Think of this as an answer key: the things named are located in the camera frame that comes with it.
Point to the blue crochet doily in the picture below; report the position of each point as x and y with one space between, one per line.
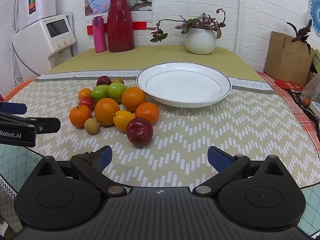
315 12

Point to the red envelope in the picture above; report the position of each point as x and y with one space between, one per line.
288 85

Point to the mandarin orange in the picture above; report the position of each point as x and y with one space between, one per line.
147 113
80 116

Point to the pink water bottle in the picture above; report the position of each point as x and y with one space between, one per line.
99 37

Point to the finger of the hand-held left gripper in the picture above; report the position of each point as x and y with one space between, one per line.
47 125
12 108

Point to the large orange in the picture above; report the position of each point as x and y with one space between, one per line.
107 111
133 98

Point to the cardboard box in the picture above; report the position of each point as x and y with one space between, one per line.
285 60

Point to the green jujube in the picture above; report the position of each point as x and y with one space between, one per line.
117 92
99 92

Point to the white dispenser with screen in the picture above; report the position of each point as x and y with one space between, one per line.
32 45

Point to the yellow orange citrus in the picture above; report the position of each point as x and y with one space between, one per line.
123 120

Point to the tan longan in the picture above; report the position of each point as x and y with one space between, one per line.
91 126

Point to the white potted purple plant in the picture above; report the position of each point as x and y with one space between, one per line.
200 41

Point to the white porcelain plate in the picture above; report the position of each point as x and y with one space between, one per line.
185 85

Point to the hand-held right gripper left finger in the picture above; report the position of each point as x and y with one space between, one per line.
106 155

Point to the white wall water purifier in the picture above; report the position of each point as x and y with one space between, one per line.
42 2

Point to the large dark red plum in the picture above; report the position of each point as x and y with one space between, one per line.
139 131

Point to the small red apple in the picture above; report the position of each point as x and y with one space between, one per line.
86 102

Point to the olive green table mat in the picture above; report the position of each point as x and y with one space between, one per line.
162 55

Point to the red thermos jug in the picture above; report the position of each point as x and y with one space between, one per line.
121 30

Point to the dark purple leafy plant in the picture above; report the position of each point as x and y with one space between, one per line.
303 33

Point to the wall poster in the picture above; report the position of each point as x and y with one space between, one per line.
140 5

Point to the clear plastic bag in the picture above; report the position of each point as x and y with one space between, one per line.
310 90

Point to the small orange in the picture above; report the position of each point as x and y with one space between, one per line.
84 93

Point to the red plaid cloth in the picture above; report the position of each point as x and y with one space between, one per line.
277 95

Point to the small brownish fruit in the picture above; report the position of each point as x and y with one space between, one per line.
118 80

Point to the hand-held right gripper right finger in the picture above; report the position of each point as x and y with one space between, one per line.
217 158

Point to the white wall pipe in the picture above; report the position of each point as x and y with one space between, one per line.
238 17

